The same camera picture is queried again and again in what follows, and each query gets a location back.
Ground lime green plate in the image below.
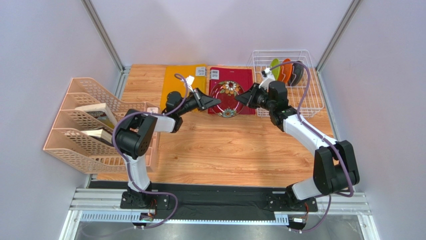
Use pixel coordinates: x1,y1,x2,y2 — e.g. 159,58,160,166
270,58,281,81

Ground red floral plate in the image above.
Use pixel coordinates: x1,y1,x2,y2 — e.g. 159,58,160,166
208,80,244,118

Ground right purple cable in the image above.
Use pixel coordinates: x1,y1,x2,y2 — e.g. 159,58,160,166
268,60,355,233

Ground orange file folder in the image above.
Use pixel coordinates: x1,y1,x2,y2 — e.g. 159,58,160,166
160,64,207,110

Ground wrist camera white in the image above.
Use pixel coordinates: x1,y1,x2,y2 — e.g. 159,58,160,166
183,75,195,93
259,67,276,91

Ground red file folder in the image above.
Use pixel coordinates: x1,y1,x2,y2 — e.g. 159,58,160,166
209,67,256,115

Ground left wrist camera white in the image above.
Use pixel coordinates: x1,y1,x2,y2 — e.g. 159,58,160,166
183,75,195,93

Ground lower book in rack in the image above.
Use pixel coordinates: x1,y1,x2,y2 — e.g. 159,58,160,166
81,128,113,147

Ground upper book in rack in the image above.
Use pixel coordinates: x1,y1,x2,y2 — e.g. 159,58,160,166
75,103,118,129

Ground pink magazine file rack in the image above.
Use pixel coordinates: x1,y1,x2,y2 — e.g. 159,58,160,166
43,77,153,174

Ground white wire dish rack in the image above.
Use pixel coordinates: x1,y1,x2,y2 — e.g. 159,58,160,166
248,49,325,119

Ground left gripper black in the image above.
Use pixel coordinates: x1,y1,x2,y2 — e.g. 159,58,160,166
178,87,222,116

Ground orange plate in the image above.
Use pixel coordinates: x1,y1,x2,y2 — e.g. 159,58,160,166
278,58,293,83

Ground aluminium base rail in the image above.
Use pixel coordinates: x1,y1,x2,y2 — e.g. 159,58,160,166
60,181,380,240

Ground black base mat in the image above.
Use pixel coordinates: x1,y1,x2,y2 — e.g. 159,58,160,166
89,179,319,221

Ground book in rack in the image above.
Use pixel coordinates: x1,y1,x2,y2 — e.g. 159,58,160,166
75,103,118,129
81,128,113,147

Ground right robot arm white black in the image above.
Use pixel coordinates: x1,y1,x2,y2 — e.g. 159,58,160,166
235,81,360,205

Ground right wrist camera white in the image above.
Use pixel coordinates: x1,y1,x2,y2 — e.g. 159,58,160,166
259,67,276,91

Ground pink desk organizer tray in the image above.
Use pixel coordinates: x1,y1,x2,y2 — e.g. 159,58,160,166
143,101,162,173

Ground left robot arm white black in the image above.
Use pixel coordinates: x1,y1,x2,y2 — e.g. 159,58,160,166
112,88,221,209

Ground dark grey plate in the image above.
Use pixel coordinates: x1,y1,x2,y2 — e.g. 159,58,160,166
287,61,305,87

